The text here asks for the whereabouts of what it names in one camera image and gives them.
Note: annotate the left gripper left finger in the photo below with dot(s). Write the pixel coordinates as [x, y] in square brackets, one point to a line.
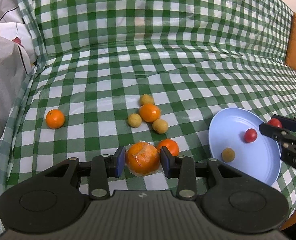
[102, 168]

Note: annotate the far left orange mandarin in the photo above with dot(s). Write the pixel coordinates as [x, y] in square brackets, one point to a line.
[55, 119]

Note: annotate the orange mandarin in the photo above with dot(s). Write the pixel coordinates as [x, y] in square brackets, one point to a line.
[55, 119]
[149, 112]
[171, 145]

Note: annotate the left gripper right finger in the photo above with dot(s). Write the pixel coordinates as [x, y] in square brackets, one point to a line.
[182, 168]

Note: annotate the plastic orange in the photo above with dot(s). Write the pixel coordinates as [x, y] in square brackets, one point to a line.
[142, 159]

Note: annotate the near orange mandarin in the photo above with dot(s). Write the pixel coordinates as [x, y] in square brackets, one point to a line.
[171, 145]

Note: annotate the light blue plate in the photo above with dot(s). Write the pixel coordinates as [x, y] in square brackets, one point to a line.
[259, 159]

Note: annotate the centre orange mandarin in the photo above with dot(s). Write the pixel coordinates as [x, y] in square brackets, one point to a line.
[149, 112]

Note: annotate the green white checkered cloth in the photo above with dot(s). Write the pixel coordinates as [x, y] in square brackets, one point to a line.
[95, 58]

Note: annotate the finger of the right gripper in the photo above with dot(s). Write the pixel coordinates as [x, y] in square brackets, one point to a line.
[287, 123]
[275, 133]

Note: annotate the red cherry tomato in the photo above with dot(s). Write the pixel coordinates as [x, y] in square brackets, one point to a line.
[275, 122]
[250, 135]

